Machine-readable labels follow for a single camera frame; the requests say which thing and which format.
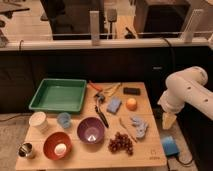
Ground blue sponge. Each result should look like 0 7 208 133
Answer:
106 97 122 114

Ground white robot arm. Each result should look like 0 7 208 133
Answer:
157 66 213 130

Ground green plastic tray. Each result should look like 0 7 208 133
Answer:
29 78 87 114

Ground blue box on floor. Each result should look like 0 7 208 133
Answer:
161 136 179 157

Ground blue crumpled cloth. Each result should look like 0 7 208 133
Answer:
131 116 148 139

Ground orange fruit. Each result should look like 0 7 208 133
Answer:
126 98 137 111

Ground black rectangular block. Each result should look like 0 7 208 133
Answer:
123 87 141 95

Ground bunch of red grapes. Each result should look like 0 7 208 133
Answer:
108 132 133 156

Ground small metal clip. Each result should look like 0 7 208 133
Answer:
94 93 105 103

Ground purple bowl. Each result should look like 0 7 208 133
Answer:
77 117 105 144

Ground light blue small cup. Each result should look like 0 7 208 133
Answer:
57 112 71 129

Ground white egg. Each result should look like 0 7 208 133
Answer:
54 143 66 155

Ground red bowl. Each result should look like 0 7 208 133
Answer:
43 132 72 160

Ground white paper cup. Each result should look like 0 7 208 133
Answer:
29 112 48 132

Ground metal cup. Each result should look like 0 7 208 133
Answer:
18 143 35 159

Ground yellow handled tool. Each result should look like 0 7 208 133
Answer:
104 83 121 97

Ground white horizontal rail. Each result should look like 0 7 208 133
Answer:
0 37 211 51

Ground right white post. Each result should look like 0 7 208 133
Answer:
181 9 204 43

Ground white post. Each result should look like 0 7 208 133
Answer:
90 11 100 46
181 9 204 43

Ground orange handled pliers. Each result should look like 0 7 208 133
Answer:
89 81 103 92

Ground left white post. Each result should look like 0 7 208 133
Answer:
90 11 100 46

